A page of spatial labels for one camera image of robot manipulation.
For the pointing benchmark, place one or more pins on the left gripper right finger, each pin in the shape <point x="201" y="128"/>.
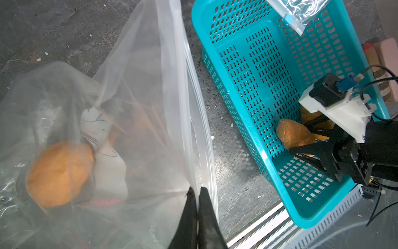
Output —
<point x="209" y="235"/>

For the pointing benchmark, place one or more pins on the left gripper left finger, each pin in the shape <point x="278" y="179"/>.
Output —
<point x="186" y="233"/>

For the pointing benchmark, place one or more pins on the metal base rail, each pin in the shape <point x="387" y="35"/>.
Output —
<point x="274" y="229"/>

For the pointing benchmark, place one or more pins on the teal plastic basket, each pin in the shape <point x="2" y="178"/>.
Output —
<point x="261" y="67"/>

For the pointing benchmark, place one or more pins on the clear plastic bag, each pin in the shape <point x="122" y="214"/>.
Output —
<point x="144" y="117"/>
<point x="298" y="13"/>

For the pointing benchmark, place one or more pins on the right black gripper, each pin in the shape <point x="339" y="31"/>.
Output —
<point x="340" y="155"/>

